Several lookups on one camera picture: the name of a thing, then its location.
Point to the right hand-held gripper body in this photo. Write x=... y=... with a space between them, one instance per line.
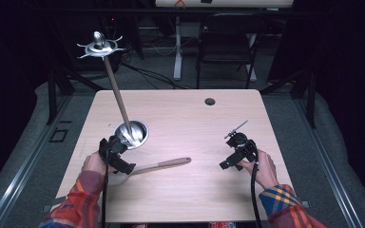
x=242 y=151

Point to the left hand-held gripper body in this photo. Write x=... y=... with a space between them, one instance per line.
x=115 y=160

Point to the metal ladle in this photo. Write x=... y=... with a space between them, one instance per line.
x=117 y=91

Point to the person's left hand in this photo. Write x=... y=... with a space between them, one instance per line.
x=93 y=163

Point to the person's right hand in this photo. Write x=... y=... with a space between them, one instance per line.
x=264 y=171

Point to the black metal stand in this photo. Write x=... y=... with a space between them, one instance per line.
x=55 y=91
x=304 y=91

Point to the black folding chair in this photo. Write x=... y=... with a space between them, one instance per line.
x=226 y=41

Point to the white desk leg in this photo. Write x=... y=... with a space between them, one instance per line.
x=178 y=47

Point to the aluminium rail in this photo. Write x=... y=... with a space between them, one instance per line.
x=19 y=171
x=328 y=164

